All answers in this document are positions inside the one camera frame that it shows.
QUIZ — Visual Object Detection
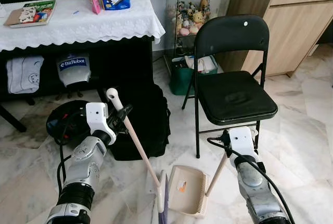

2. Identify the green bin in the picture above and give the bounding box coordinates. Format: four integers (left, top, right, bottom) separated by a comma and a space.
169, 55, 219, 96

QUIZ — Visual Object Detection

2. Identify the wide white lace tablecloth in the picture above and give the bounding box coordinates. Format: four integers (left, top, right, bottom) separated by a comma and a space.
0, 0, 166, 53

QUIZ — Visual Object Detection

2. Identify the yellow plush bear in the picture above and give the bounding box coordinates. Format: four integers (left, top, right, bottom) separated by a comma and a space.
191, 11, 206, 31

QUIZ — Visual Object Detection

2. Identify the beige long handled dustpan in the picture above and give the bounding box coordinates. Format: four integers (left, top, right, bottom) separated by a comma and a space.
165, 153, 229, 218

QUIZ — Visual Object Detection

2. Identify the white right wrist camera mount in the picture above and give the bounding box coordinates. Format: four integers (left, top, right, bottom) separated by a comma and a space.
229, 127, 260, 158

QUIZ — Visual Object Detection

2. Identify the grey BitRobot bag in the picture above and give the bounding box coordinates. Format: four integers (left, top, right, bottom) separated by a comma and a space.
56, 52, 92, 88

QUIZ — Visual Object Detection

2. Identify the light wood drawer cabinet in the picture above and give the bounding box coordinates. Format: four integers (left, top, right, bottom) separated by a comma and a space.
216, 0, 333, 76

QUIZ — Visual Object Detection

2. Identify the beige handled broom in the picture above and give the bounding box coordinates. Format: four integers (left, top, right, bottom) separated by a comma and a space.
106, 88, 171, 224

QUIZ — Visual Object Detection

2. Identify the light grey cloth bag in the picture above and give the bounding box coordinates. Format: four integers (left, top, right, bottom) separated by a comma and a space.
6, 56, 45, 94

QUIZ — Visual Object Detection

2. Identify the black folding chair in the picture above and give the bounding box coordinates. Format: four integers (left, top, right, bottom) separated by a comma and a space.
181, 15, 279, 158

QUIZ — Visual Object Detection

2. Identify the black piano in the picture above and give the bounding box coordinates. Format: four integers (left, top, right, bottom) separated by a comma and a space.
0, 0, 157, 133

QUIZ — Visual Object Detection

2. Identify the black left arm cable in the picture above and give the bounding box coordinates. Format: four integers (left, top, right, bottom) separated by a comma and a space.
56, 125, 72, 196

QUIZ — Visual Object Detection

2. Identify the green cover book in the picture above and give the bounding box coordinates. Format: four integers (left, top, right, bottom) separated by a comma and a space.
4, 0, 57, 28

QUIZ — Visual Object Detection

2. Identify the black backpack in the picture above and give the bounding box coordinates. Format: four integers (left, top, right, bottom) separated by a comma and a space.
107, 81, 171, 161

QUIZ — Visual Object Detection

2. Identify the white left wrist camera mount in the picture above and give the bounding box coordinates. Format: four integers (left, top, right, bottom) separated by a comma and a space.
86, 103, 118, 139

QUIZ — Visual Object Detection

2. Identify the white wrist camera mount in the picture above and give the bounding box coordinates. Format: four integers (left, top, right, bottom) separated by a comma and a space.
229, 127, 260, 158
86, 103, 118, 139

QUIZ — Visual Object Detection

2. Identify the black white plush toy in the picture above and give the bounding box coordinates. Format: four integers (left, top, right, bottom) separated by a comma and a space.
176, 1, 190, 19

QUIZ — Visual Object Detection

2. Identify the white plastic bag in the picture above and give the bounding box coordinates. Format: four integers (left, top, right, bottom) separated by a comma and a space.
195, 56, 218, 73

